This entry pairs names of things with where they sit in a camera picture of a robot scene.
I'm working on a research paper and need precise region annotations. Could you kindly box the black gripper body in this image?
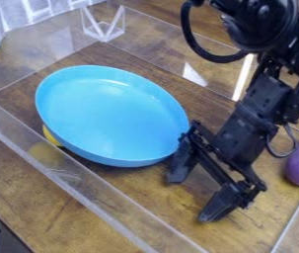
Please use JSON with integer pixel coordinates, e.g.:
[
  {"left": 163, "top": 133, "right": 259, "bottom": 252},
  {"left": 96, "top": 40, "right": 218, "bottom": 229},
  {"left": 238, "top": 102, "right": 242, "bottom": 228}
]
[{"left": 179, "top": 104, "right": 278, "bottom": 202}]

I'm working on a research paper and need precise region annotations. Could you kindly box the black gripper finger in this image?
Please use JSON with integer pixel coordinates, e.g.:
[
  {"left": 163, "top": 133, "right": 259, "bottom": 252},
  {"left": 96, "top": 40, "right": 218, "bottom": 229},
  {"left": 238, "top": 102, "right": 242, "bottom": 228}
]
[
  {"left": 198, "top": 182, "right": 251, "bottom": 222},
  {"left": 167, "top": 136, "right": 198, "bottom": 183}
]

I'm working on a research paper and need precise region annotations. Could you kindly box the white patterned curtain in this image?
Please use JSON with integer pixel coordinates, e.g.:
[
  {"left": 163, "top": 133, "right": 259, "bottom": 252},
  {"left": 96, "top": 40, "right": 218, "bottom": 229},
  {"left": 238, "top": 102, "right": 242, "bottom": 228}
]
[{"left": 0, "top": 0, "right": 105, "bottom": 44}]

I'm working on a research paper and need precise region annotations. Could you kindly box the clear acrylic front wall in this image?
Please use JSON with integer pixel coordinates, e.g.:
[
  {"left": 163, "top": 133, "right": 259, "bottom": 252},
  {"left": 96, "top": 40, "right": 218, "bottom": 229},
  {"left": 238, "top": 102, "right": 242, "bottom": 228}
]
[{"left": 0, "top": 107, "right": 207, "bottom": 253}]

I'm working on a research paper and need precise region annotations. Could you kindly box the black corrugated cable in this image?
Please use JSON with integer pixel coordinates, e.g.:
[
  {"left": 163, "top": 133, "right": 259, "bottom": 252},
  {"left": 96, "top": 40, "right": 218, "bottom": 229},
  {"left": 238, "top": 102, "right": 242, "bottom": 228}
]
[{"left": 179, "top": 1, "right": 250, "bottom": 64}]

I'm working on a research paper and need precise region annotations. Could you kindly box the blue plastic plate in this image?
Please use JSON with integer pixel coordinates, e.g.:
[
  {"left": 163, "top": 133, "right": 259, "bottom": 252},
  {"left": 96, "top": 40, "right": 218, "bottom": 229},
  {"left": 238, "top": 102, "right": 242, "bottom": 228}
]
[{"left": 35, "top": 65, "right": 188, "bottom": 167}]

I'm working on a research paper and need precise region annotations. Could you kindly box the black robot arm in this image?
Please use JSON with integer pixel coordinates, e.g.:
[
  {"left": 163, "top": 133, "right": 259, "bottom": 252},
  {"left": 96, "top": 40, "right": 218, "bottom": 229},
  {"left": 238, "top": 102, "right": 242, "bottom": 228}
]
[{"left": 167, "top": 0, "right": 299, "bottom": 222}]

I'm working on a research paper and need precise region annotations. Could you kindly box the yellow toy lemon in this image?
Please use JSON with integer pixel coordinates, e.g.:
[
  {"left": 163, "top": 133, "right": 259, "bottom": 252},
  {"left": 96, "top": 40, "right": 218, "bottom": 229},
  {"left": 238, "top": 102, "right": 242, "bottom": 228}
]
[{"left": 43, "top": 125, "right": 61, "bottom": 147}]

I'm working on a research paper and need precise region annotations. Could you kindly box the clear acrylic wall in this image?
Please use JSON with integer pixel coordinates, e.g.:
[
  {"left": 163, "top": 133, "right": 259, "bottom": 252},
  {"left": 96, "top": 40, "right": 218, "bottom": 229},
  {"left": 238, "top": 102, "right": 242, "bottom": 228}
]
[
  {"left": 0, "top": 107, "right": 207, "bottom": 253},
  {"left": 80, "top": 2, "right": 256, "bottom": 101}
]

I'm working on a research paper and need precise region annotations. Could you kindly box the clear acrylic back wall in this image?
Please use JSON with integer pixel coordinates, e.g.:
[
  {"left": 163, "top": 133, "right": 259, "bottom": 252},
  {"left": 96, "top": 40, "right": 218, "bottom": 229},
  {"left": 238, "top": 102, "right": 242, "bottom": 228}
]
[{"left": 80, "top": 2, "right": 256, "bottom": 101}]

